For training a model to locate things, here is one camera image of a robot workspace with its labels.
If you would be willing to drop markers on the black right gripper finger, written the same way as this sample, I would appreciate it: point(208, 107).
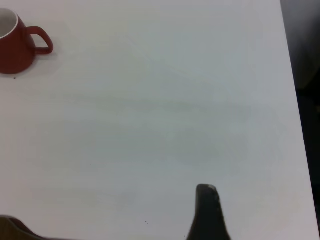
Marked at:
point(208, 217)

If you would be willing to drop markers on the red ceramic mug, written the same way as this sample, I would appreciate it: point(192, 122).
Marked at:
point(12, 52)

